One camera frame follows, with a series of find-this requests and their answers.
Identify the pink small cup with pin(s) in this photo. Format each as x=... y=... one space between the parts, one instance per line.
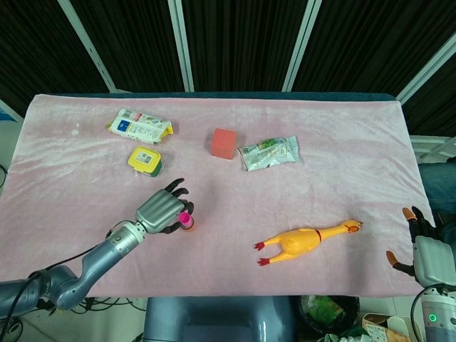
x=185 y=218

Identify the red foam cube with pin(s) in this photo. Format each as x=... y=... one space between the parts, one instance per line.
x=223 y=143

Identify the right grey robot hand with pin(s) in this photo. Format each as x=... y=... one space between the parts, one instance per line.
x=434 y=258

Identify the silver green snack packet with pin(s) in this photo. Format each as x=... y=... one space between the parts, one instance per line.
x=269 y=152

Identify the white partition frame post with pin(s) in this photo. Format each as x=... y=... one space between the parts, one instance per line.
x=89 y=48
x=181 y=46
x=302 y=46
x=425 y=69

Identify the yellow rubber chicken toy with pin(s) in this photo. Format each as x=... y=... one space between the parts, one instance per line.
x=297 y=244

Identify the white snack pack yellow end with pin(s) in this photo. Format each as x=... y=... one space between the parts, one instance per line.
x=139 y=126

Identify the blue white sign board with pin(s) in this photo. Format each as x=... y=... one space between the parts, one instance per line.
x=5 y=114

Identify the yellow-lidded green container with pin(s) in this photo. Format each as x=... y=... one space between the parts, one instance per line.
x=144 y=160

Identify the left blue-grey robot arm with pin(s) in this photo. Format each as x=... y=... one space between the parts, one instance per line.
x=99 y=256

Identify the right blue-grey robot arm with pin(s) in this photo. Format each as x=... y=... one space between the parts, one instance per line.
x=440 y=320

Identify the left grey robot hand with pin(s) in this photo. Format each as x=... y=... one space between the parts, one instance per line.
x=158 y=212

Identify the black bin with green bag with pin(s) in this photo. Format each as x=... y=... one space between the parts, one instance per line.
x=327 y=311

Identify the blue denim trouser leg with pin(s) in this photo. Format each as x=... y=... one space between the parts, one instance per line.
x=440 y=181

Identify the orange small cup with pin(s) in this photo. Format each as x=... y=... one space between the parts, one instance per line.
x=189 y=229

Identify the cardboard box with label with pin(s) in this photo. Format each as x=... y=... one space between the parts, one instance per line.
x=381 y=327

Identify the grey metal shelf frame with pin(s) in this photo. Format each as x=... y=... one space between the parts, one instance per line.
x=432 y=146

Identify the pink fleece table cloth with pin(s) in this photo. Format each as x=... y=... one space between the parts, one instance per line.
x=320 y=192

